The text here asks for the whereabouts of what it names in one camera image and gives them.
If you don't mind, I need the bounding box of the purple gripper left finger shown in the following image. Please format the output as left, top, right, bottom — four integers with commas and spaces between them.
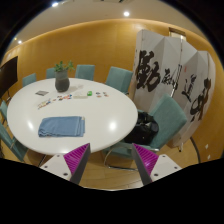
64, 143, 90, 184

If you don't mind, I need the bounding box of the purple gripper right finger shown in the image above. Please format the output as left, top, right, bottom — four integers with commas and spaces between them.
132, 144, 159, 185

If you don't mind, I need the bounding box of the folded blue towel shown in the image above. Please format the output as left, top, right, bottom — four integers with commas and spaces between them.
38, 116, 85, 137

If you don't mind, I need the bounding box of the black bag on chair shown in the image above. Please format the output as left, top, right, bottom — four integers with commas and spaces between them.
124, 112, 159, 145

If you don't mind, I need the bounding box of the teal chair with bag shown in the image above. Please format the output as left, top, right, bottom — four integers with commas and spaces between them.
103, 94, 187, 170

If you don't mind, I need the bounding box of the white round table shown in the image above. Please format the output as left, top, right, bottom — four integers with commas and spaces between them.
7, 78, 137, 155

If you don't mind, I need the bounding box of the row of small coloured items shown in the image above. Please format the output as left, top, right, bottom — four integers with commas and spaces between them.
37, 94, 72, 109

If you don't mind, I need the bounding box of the teal chair near left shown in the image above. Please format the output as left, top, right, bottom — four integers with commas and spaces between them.
0, 123, 28, 162

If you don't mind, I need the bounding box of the grey square card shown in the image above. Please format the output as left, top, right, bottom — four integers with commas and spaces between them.
35, 90, 49, 96

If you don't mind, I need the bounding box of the grey plant pot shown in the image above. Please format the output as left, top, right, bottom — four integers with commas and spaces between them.
55, 70, 70, 92

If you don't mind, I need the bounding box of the teal chair far right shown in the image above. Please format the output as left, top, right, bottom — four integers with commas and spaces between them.
105, 66, 133, 94

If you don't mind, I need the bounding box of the teal chair far middle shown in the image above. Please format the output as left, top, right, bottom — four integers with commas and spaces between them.
75, 65, 95, 81

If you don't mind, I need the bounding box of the teal chair far left-middle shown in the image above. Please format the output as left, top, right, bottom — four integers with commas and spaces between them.
46, 68, 55, 79

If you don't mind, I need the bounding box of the teal chair left edge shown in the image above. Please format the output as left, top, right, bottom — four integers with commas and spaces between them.
0, 100, 8, 123

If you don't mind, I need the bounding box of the teal chair far left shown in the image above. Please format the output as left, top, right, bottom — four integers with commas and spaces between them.
22, 73, 36, 87

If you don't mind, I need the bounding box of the green potted plant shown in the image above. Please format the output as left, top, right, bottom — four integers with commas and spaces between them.
54, 61, 74, 72

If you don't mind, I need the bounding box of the white calligraphy folding screen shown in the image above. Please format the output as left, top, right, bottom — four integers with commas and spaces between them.
131, 29, 215, 146

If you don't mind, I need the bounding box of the black wall television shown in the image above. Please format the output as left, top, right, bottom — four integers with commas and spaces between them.
0, 57, 18, 98

